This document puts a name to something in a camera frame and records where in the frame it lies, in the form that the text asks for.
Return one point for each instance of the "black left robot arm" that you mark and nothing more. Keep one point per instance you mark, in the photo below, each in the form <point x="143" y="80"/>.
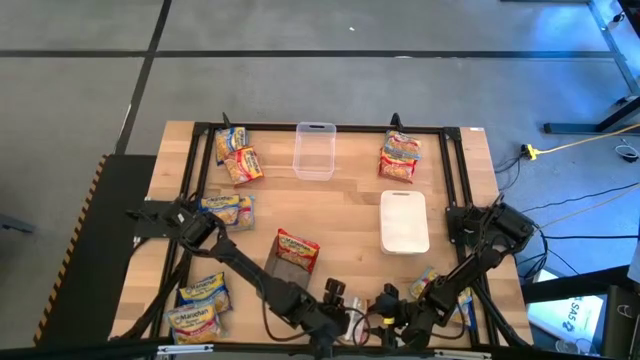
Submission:
<point x="250" y="272"/>

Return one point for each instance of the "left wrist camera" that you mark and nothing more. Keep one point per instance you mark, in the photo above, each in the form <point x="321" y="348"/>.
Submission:
<point x="335" y="290"/>

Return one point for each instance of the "white table sticker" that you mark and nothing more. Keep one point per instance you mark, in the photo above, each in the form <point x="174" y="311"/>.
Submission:
<point x="476" y="129"/>

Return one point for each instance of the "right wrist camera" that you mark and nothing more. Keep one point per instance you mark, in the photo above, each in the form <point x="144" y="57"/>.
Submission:
<point x="391" y="292"/>

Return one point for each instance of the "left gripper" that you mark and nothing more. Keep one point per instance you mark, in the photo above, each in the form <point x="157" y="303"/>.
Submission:
<point x="325" y="322"/>

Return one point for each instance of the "white plastic bin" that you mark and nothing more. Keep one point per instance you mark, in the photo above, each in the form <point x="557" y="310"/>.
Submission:
<point x="404" y="222"/>

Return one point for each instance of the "clear plastic bin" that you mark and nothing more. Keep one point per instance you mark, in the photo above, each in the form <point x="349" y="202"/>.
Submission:
<point x="315" y="165"/>

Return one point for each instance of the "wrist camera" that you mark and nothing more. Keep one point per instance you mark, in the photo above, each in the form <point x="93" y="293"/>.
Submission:
<point x="391" y="292"/>
<point x="335" y="290"/>

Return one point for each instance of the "black frame clamp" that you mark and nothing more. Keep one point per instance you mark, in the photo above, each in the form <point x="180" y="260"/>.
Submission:
<point x="396" y="121"/>
<point x="226" y="121"/>

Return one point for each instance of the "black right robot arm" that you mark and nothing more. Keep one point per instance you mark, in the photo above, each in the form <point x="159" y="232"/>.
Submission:
<point x="470" y="270"/>

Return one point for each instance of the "black aluminium table frame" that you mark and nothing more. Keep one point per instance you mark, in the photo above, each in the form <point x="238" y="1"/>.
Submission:
<point x="350" y="128"/>

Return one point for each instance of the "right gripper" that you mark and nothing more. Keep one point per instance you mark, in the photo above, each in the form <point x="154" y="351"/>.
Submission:
<point x="410" y="320"/>

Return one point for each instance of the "grey chair base leg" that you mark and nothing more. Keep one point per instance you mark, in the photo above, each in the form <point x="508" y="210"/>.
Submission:
<point x="15" y="225"/>

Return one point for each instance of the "silver frame bracket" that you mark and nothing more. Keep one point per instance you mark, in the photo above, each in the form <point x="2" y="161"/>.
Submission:
<point x="462" y="354"/>
<point x="185" y="349"/>

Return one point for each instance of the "white printed box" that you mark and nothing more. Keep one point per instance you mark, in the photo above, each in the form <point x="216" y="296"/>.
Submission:
<point x="565" y="315"/>

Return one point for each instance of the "black and silver desk frame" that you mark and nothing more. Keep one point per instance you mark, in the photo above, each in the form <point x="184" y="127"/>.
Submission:
<point x="570" y="128"/>

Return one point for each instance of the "grey plastic bin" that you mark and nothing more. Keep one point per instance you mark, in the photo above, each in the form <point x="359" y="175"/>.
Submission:
<point x="280" y="270"/>

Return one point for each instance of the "black hazard-edged floor mat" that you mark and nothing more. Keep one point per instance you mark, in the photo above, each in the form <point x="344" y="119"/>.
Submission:
<point x="100" y="275"/>

